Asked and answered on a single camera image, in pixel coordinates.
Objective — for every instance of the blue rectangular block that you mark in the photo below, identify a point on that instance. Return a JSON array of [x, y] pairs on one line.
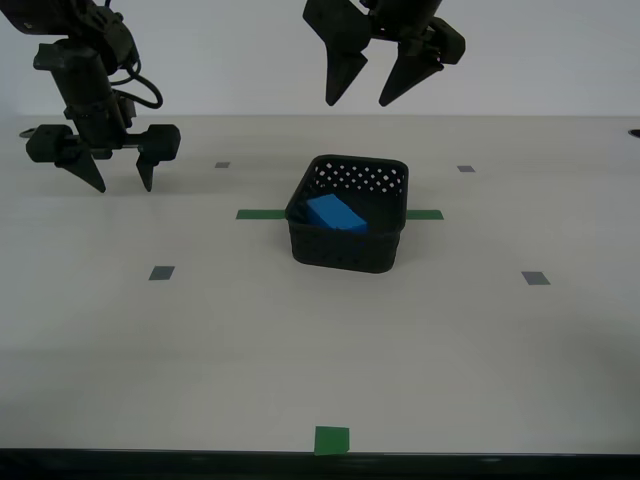
[[335, 214]]

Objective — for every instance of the green tape square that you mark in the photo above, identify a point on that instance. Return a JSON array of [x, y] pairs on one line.
[[331, 441]]

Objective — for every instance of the black perforated plastic basket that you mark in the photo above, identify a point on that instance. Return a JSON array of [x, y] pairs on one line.
[[345, 252]]

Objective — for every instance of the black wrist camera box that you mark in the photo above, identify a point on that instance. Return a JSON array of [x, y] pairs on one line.
[[60, 56]]

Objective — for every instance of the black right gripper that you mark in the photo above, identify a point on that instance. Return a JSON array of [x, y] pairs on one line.
[[400, 20]]

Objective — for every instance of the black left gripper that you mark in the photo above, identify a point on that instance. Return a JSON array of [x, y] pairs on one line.
[[92, 110]]

